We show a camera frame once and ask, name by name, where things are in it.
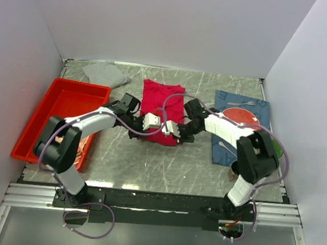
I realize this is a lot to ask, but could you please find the crimson red garment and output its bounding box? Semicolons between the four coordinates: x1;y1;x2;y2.
141;79;185;147

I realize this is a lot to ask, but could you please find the grey t-shirt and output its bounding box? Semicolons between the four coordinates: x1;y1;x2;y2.
82;62;131;89

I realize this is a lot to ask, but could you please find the orange white patterned cloth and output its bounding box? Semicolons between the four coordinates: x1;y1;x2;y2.
53;130;96;167

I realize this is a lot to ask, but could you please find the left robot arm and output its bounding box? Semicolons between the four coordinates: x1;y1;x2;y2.
33;94;144;208

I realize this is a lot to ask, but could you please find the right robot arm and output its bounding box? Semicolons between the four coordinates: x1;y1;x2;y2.
173;99;279;220

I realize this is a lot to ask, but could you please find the blue placemat cloth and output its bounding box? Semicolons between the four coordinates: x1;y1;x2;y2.
212;90;271;167

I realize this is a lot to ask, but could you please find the silver spoon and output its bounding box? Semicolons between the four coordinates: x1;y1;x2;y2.
219;141;237;156

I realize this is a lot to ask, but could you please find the small black cup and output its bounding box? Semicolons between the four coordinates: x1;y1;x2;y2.
228;162;239;182

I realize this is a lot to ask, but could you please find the red plastic bin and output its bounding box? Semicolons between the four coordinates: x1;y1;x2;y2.
10;78;111;163

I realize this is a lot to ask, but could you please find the red blue decorated plate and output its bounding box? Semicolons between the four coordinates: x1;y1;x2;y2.
220;106;263;131

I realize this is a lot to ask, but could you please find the silver fork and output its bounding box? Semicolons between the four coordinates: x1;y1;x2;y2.
228;101;256;106

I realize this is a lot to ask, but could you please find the green inside floral mug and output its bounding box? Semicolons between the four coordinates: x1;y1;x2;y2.
271;138;284;159

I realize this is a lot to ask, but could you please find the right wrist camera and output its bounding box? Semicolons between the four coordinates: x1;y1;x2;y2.
162;120;180;138

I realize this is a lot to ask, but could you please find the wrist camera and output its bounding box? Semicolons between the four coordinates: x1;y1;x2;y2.
142;113;161;131
162;120;180;138

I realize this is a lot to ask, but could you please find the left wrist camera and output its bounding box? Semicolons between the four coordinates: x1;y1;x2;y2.
142;113;161;131

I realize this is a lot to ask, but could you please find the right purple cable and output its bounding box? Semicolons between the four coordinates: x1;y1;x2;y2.
151;91;295;245

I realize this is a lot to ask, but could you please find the purple cable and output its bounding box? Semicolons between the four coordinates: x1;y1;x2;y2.
31;97;171;245
151;91;295;245

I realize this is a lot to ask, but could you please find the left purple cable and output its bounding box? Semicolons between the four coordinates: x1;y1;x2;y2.
31;97;171;245

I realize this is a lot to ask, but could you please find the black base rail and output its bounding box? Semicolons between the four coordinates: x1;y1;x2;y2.
50;177;261;237

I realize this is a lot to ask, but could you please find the aluminium frame rail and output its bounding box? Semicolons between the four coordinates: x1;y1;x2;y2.
1;183;302;228

